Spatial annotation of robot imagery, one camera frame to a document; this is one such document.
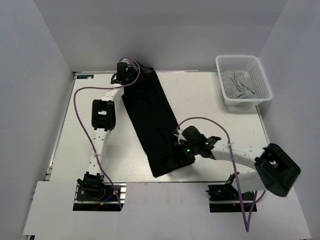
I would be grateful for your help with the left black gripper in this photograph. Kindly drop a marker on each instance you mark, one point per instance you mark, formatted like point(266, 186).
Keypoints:
point(142, 70)

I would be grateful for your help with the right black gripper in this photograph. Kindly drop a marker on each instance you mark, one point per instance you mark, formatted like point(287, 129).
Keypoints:
point(182, 155)

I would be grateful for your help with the black t shirt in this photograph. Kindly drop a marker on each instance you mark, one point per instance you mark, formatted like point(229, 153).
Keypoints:
point(154, 123)

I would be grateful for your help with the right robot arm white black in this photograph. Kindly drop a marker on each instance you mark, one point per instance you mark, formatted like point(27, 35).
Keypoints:
point(272, 169)

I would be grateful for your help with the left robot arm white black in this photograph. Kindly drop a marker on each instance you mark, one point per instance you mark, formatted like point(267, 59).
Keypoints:
point(103, 114)

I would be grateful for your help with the blue label sticker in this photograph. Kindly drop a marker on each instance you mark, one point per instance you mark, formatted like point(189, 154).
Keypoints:
point(85, 76)

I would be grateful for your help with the grey t shirt in basket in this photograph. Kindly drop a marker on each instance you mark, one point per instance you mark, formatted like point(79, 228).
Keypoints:
point(238, 85)

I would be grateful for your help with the white plastic basket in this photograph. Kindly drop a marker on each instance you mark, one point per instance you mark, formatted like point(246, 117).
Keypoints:
point(250, 64)

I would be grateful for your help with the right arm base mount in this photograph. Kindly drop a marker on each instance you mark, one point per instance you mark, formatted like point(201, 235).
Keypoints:
point(223, 198)

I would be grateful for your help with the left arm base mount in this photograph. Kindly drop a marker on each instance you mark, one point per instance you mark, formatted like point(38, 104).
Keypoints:
point(93, 194)

